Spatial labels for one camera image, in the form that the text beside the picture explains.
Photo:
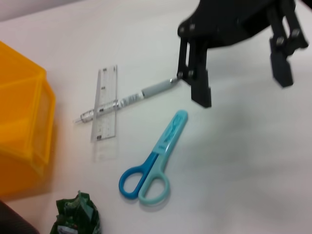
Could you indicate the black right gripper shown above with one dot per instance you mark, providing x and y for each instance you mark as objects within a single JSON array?
[{"x": 231, "y": 22}]

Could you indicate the yellow plastic storage bin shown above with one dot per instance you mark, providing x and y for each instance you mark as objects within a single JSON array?
[{"x": 19, "y": 109}]

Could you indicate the blue and teal scissors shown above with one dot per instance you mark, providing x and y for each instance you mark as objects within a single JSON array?
[{"x": 170, "y": 131}]

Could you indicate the green plastic wrapper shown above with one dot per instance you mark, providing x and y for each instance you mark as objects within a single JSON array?
[{"x": 75, "y": 214}]

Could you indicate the clear plastic ruler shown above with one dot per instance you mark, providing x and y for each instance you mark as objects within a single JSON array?
[{"x": 104, "y": 126}]

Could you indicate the silver grey pen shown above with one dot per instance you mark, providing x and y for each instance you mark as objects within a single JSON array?
[{"x": 151, "y": 89}]

